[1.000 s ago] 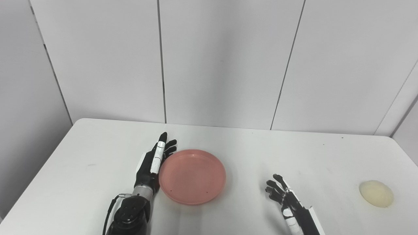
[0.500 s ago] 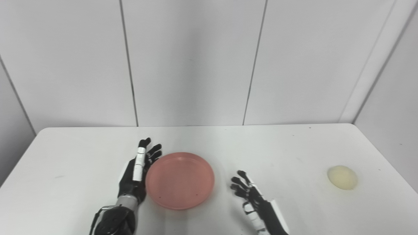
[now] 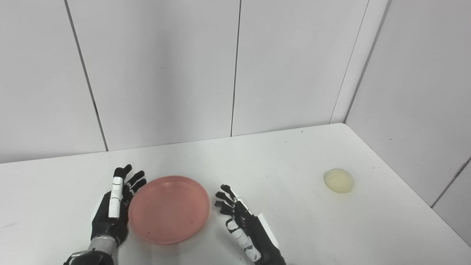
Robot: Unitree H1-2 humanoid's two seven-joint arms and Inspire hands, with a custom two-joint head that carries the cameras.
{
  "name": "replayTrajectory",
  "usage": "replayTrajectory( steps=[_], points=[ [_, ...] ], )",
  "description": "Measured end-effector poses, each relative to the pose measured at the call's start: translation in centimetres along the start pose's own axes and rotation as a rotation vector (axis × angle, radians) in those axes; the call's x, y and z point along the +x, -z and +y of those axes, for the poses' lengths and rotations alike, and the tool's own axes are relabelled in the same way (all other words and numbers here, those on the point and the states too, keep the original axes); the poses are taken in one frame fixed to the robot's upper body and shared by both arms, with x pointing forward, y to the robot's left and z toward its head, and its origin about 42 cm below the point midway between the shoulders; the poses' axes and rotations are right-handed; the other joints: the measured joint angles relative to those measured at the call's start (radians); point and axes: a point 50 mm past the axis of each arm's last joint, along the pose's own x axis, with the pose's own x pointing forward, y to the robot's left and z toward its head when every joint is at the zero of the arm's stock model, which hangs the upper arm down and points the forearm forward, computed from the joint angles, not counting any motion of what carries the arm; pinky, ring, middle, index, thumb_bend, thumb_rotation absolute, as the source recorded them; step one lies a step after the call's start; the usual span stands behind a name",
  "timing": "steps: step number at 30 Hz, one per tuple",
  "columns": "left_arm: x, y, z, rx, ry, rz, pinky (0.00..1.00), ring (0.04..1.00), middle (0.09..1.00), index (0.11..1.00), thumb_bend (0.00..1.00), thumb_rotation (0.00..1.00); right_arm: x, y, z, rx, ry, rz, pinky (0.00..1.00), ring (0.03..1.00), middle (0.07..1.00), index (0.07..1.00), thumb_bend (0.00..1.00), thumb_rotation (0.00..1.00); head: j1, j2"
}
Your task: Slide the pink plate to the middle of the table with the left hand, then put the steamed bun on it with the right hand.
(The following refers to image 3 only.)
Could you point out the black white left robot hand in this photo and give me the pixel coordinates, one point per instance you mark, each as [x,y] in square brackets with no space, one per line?
[106,221]

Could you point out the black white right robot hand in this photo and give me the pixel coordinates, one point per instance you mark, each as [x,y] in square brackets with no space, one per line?
[257,235]

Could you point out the pink round plate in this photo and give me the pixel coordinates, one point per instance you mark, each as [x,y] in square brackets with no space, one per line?
[169,209]

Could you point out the pale yellow steamed bun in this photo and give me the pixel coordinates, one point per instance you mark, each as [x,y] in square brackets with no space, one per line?
[339,180]

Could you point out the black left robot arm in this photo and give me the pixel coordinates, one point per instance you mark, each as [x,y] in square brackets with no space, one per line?
[92,254]

